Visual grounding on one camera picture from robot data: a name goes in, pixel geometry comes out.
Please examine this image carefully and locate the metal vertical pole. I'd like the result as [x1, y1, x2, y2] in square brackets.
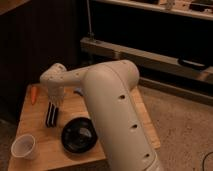
[86, 0, 94, 41]

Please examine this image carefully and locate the orange carrot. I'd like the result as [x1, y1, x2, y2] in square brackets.
[30, 86, 38, 105]

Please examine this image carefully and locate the black ceramic bowl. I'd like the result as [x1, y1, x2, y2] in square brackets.
[61, 117, 98, 154]

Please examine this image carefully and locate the black cable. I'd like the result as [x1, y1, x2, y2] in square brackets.
[201, 150, 213, 171]

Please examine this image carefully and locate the wooden table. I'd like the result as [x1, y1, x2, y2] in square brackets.
[7, 83, 162, 171]

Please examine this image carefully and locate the black rectangular bar object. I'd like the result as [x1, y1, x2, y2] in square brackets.
[45, 103, 59, 127]

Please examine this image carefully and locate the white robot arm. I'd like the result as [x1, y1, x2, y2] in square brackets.
[40, 60, 164, 171]

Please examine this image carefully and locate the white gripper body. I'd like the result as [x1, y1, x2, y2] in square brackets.
[47, 87, 64, 106]

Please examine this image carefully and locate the wooden shelf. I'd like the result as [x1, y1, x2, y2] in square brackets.
[93, 0, 213, 21]

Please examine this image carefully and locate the black case handle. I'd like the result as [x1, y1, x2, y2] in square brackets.
[177, 59, 209, 70]

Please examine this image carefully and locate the blue-grey small object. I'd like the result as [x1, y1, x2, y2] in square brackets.
[73, 88, 83, 96]

